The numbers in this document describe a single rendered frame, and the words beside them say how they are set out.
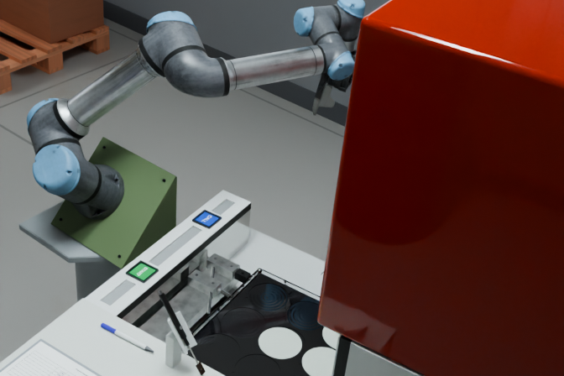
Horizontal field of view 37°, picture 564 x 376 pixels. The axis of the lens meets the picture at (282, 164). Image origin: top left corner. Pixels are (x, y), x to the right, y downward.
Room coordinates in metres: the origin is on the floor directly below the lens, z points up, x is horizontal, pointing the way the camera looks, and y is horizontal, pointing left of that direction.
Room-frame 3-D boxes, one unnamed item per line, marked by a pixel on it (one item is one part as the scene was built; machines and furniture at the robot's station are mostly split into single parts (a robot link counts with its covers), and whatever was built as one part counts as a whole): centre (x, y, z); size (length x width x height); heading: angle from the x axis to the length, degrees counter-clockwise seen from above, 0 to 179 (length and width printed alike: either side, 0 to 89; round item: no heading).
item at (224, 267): (1.63, 0.12, 0.89); 0.08 x 0.03 x 0.03; 62
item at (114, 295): (1.61, 0.24, 0.89); 0.55 x 0.09 x 0.14; 152
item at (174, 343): (1.22, 0.17, 1.03); 0.06 x 0.04 x 0.13; 62
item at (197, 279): (1.56, 0.16, 0.89); 0.08 x 0.03 x 0.03; 62
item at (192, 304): (1.49, 0.20, 0.87); 0.36 x 0.08 x 0.03; 152
